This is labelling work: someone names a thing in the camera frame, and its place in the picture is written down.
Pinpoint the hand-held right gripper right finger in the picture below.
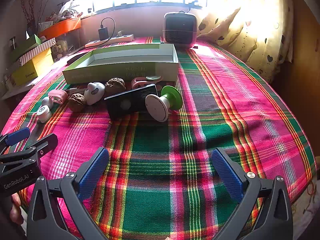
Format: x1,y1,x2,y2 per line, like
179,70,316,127
211,147,293,240

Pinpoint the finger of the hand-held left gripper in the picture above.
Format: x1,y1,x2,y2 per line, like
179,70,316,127
24,133,58,159
0,127,31,155

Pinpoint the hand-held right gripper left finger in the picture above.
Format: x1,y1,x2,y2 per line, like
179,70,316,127
26,147,110,240

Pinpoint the white round case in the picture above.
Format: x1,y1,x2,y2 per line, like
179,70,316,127
37,106,52,123

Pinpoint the pink silicone holder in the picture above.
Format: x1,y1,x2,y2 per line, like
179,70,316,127
47,89,69,105

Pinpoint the brown walnut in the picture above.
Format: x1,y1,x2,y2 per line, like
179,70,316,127
68,93,87,112
105,78,126,97

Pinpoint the black power bank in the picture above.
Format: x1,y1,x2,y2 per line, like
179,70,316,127
104,84,159,120

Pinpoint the green white spool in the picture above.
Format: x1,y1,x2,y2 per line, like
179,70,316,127
145,85,183,122

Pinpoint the shallow green cardboard box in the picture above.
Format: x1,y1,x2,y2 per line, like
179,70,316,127
62,43,179,84

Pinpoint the pink green clip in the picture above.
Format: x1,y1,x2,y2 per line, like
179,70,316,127
131,76,163,89

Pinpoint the person's left hand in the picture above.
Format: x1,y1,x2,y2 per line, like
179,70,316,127
10,192,26,225

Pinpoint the pink green plaid blanket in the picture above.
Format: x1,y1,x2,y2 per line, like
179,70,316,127
0,36,317,240

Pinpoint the striped box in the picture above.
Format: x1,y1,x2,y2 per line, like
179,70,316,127
16,38,56,66

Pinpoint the black smartphone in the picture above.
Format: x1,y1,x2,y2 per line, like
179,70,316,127
67,54,87,64

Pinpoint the green box lid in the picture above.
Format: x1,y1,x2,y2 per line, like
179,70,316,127
10,34,42,61

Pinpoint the orange box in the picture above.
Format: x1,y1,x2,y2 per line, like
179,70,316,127
37,17,82,40

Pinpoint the white power strip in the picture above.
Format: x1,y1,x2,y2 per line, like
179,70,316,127
85,34,134,48

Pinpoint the red branch decoration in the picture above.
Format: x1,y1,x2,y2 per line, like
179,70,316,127
19,0,52,29

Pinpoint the dried plant bouquet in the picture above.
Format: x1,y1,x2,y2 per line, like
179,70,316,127
58,0,81,18

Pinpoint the heart print pillow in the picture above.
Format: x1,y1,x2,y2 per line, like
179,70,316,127
197,7,242,47

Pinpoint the heart print curtain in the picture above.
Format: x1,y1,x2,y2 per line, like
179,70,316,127
225,0,296,83

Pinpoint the small pink fan heater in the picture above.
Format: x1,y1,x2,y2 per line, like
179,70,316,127
164,11,198,49

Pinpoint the black charger cable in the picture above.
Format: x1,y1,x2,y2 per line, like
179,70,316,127
100,17,116,42

